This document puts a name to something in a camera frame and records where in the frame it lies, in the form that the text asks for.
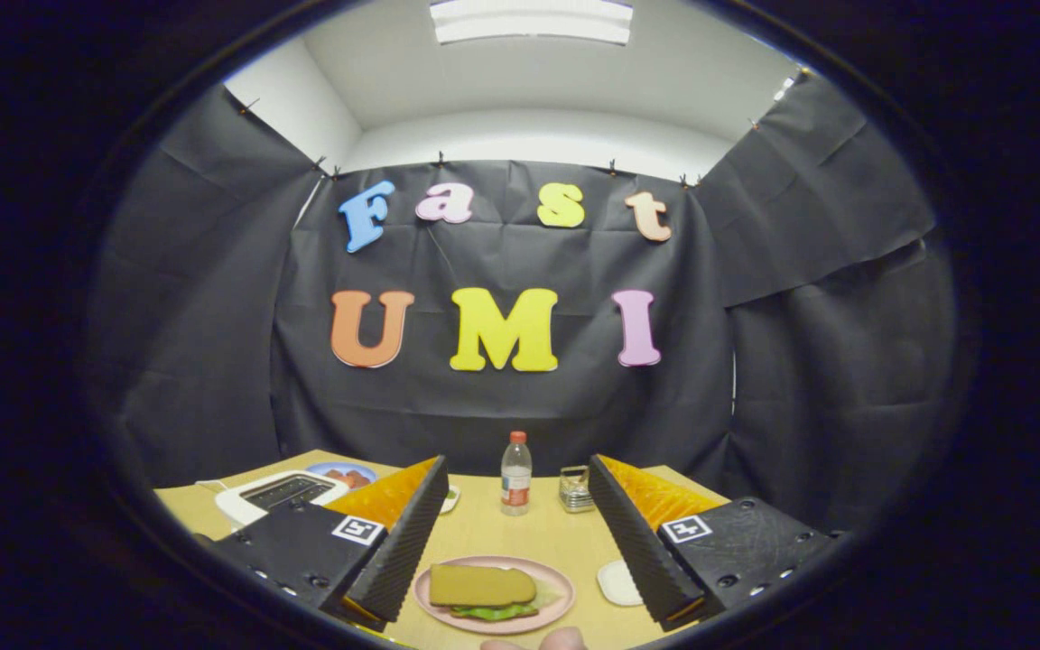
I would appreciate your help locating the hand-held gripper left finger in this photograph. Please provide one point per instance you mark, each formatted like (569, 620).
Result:
(412, 542)

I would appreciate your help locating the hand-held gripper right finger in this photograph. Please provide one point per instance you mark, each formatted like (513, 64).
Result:
(636, 542)

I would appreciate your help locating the brown bread slice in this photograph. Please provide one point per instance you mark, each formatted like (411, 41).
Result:
(479, 585)

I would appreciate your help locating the green lettuce leaf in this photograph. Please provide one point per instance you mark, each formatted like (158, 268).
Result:
(493, 613)

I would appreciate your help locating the white rounded square plate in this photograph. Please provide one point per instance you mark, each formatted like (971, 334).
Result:
(615, 582)

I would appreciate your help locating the white divided condiment dish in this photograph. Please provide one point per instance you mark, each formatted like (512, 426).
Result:
(451, 496)

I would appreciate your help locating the round pink plate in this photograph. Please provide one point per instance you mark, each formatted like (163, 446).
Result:
(430, 612)

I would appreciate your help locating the red meat slices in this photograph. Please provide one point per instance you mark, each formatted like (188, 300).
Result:
(348, 478)

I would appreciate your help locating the small blue plate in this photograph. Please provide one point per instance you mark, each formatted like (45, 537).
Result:
(321, 468)

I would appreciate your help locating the clear plastic water bottle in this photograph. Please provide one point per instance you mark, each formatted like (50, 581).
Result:
(515, 487)

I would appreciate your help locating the white toaster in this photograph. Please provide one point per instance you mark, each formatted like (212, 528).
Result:
(236, 501)

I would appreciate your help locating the ceiling light panel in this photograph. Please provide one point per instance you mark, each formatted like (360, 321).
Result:
(529, 20)

